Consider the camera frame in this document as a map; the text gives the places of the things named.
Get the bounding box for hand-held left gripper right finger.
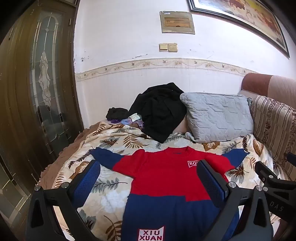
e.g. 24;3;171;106
196;159;274;241

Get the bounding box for black garment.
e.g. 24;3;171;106
128;82;187;143

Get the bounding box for leaf print blanket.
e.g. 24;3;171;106
52;120;281;241

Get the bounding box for brown bed skirt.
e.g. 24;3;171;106
38;122;100;189

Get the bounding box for pink cloth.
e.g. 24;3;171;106
171;116;192;135

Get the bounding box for framed painting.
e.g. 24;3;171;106
187;0;290;59

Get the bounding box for grey quilted pillow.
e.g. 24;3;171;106
180;92;254;143

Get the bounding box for small black cloth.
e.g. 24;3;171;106
106;107;130;121

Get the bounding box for rust pink cushion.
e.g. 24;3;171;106
240;73;296;98

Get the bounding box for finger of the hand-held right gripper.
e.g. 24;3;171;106
286;152;296;168
255;161;281;186

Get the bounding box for metal wall panel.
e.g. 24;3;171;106
159;11;195;35

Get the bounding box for red and blue knit sweater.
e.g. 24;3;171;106
90;146;250;241

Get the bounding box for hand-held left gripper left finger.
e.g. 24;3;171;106
25;159;102;241

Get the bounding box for purple plastic bag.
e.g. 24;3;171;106
107;118;132;125

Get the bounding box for wooden door with glass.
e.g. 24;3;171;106
0;0;85;209

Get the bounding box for striped floral sofa backrest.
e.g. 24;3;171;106
250;95;296;181

